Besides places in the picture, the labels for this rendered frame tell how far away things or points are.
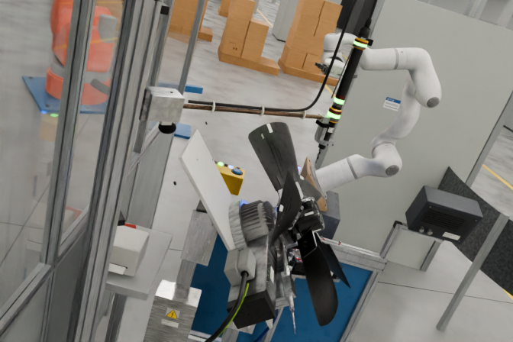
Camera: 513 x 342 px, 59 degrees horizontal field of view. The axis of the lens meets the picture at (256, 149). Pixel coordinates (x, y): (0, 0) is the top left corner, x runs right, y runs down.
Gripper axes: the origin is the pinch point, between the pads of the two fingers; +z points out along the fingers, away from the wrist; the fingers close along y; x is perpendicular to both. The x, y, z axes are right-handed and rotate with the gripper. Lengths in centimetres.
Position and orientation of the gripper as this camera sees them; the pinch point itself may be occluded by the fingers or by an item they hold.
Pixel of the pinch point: (337, 73)
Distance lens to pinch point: 173.1
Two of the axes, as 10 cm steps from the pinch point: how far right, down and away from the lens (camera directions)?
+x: 2.8, -8.9, -3.7
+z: -0.6, 3.7, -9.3
